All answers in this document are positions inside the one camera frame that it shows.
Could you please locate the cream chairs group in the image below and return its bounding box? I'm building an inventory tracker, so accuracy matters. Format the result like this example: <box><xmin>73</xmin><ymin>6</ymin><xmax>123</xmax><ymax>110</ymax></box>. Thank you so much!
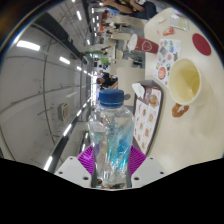
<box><xmin>108</xmin><ymin>19</ymin><xmax>146</xmax><ymax>64</ymax></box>

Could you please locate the ceiling lights group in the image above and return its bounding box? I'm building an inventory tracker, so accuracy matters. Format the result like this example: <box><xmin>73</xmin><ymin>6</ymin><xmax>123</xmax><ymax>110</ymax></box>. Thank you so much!
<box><xmin>14</xmin><ymin>0</ymin><xmax>104</xmax><ymax>173</ymax></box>

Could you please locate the clear water bottle blue cap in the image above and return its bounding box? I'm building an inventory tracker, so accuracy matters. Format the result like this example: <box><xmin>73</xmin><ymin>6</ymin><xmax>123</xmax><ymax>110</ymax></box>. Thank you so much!
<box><xmin>87</xmin><ymin>88</ymin><xmax>136</xmax><ymax>190</ymax></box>

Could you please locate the red paper cup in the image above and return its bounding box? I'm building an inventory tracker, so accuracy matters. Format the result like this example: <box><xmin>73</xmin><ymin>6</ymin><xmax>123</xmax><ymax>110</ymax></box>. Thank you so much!
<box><xmin>127</xmin><ymin>33</ymin><xmax>160</xmax><ymax>55</ymax></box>

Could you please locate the cream mug brown ring handle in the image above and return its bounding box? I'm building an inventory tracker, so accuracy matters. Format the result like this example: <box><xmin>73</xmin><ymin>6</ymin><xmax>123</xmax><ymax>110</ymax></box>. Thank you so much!
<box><xmin>167</xmin><ymin>58</ymin><xmax>209</xmax><ymax>118</ymax></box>

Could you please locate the dark tray with paper liner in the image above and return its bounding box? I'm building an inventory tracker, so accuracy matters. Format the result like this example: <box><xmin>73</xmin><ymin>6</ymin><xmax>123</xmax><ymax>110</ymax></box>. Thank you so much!
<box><xmin>132</xmin><ymin>79</ymin><xmax>164</xmax><ymax>156</ymax></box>

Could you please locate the small red sauce packet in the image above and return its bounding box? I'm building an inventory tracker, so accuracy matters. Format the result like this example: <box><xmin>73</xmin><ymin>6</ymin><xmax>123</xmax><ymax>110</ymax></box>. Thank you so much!
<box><xmin>162</xmin><ymin>27</ymin><xmax>175</xmax><ymax>37</ymax></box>

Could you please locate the colourful sticker sheet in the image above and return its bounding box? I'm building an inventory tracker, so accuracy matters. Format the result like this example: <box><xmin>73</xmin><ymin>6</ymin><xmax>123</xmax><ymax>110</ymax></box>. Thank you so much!
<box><xmin>152</xmin><ymin>38</ymin><xmax>183</xmax><ymax>80</ymax></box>

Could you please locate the ceiling air conditioner unit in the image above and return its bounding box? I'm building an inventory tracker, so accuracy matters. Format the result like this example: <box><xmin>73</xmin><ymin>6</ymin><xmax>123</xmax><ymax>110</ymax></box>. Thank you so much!
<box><xmin>57</xmin><ymin>102</ymin><xmax>70</xmax><ymax>122</ymax></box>

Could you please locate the white crumpled napkin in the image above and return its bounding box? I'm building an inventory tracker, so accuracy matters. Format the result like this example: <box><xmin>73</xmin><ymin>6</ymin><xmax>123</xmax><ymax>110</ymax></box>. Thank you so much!
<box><xmin>131</xmin><ymin>82</ymin><xmax>146</xmax><ymax>100</ymax></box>

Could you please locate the cream chair with hole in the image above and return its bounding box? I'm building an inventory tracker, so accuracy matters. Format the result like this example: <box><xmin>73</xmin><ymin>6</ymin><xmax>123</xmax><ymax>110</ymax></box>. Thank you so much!
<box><xmin>114</xmin><ymin>66</ymin><xmax>146</xmax><ymax>98</ymax></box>

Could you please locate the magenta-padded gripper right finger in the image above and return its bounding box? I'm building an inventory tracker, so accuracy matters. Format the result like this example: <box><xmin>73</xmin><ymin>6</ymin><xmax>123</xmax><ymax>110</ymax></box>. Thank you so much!
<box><xmin>125</xmin><ymin>144</ymin><xmax>168</xmax><ymax>188</ymax></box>

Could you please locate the flat round red coaster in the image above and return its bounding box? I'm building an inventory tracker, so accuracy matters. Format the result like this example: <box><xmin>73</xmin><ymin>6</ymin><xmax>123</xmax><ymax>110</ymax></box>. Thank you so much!
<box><xmin>191</xmin><ymin>32</ymin><xmax>212</xmax><ymax>57</ymax></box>

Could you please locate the clear plastic wrapper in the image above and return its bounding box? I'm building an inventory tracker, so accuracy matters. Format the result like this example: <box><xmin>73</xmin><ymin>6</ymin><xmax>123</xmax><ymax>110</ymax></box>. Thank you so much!
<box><xmin>169</xmin><ymin>13</ymin><xmax>190</xmax><ymax>33</ymax></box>

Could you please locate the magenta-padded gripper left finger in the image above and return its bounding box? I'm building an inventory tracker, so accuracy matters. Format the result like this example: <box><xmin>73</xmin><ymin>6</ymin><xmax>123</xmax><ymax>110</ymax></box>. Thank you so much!
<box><xmin>54</xmin><ymin>144</ymin><xmax>98</xmax><ymax>188</ymax></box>

